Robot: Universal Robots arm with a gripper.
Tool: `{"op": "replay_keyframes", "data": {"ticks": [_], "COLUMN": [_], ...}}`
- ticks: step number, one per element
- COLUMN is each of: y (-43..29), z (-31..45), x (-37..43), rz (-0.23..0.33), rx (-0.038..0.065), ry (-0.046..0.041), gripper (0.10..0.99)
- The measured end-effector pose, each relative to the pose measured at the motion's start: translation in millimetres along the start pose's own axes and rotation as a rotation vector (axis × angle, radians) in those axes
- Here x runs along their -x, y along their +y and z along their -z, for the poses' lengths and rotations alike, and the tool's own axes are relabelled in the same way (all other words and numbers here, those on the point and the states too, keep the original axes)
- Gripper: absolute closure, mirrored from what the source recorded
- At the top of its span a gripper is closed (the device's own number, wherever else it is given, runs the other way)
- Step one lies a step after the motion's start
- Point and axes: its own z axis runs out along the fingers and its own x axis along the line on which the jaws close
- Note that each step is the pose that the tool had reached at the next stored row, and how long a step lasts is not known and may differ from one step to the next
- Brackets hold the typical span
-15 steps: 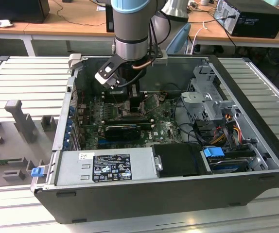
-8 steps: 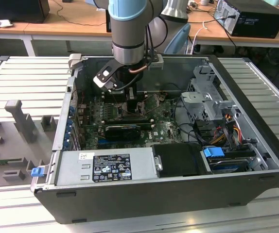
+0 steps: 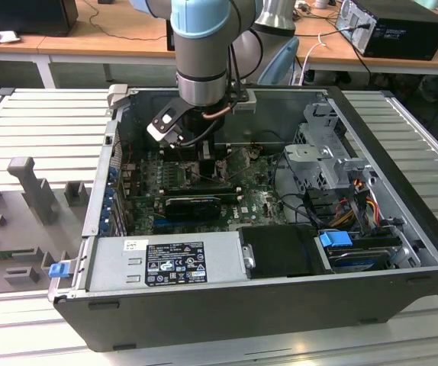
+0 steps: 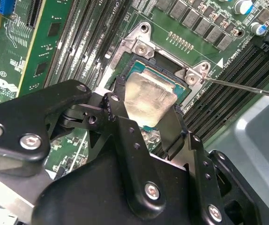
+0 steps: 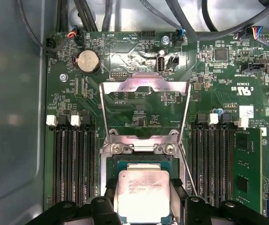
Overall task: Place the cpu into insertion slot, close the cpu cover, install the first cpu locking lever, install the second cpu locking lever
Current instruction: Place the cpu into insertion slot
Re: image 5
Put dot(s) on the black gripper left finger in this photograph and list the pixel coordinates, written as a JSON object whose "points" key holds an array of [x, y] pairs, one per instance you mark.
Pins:
{"points": [[99, 211]]}

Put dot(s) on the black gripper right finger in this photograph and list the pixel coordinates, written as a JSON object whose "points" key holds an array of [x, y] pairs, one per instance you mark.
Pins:
{"points": [[195, 211]]}

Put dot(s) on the CPU with silver top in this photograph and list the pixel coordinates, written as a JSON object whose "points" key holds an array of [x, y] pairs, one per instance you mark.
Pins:
{"points": [[144, 199]]}

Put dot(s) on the metal socket cover frame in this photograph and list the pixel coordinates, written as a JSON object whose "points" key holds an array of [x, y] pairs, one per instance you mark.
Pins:
{"points": [[172, 85]]}

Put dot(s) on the black RAM slot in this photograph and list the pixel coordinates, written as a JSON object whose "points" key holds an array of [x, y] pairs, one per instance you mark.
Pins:
{"points": [[216, 164], [228, 164], [194, 164], [59, 164], [70, 164], [91, 164], [205, 164], [81, 164]]}

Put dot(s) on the graphics card with black cooler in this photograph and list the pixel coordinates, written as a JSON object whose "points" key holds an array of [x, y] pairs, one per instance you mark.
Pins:
{"points": [[247, 164]]}

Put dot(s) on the white label sticker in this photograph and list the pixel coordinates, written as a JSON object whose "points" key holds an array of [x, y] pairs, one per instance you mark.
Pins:
{"points": [[246, 112]]}

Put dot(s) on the black grey PC case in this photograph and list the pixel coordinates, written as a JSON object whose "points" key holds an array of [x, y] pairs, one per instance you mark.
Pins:
{"points": [[12, 117]]}

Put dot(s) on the green motherboard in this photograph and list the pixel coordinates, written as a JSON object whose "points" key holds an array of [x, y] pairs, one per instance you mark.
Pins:
{"points": [[207, 77]]}

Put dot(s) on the black pin header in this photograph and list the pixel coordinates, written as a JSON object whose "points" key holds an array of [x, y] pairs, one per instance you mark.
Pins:
{"points": [[118, 75]]}

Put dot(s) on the silver board screw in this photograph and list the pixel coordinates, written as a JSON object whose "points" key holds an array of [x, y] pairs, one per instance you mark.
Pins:
{"points": [[165, 39], [63, 77]]}

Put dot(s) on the silver coin battery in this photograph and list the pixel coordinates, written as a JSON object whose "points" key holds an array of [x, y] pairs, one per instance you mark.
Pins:
{"points": [[87, 62]]}

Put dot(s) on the internal USB port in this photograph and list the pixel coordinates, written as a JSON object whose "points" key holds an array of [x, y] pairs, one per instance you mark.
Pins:
{"points": [[160, 64]]}

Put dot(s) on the black square chip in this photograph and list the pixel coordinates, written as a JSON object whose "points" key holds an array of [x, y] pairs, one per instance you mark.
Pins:
{"points": [[220, 54]]}

